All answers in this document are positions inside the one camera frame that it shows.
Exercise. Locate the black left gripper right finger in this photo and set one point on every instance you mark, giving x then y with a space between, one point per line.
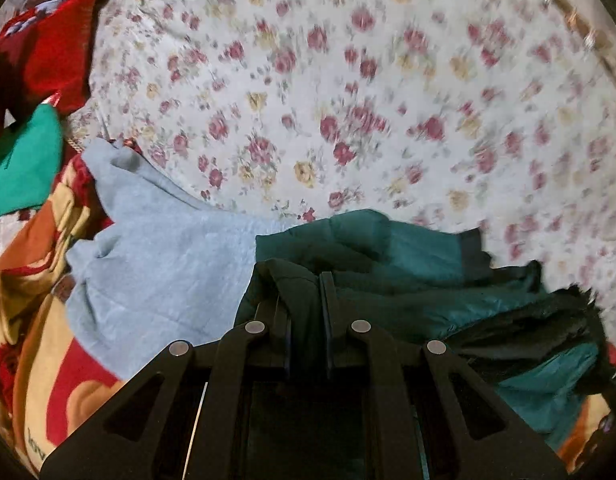
419 412

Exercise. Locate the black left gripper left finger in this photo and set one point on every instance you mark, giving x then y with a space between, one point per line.
186 415

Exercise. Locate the dark green puffer jacket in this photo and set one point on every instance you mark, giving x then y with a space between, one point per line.
542 351

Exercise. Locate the orange red cartoon blanket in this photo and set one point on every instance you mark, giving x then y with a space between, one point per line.
49 385

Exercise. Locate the red garment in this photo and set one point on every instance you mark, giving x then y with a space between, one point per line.
47 55

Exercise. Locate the floral bed quilt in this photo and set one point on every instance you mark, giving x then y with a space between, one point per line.
450 114

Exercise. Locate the bright green garment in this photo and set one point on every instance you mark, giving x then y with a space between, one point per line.
30 158

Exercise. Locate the grey sweatshirt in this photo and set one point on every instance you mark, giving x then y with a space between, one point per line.
168 267

